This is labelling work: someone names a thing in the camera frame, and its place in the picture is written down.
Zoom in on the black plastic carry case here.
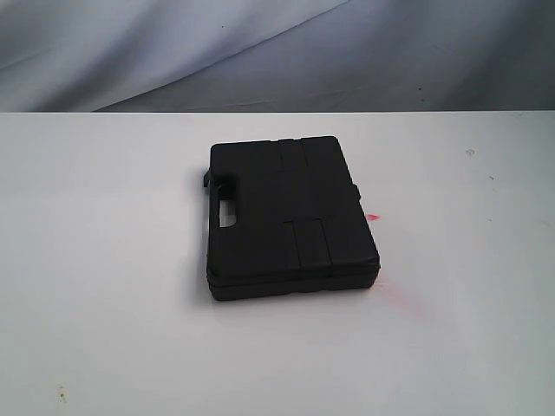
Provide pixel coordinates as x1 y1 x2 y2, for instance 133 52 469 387
204 136 381 301

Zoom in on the white backdrop cloth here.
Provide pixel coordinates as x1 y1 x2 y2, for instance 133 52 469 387
1 1 554 112

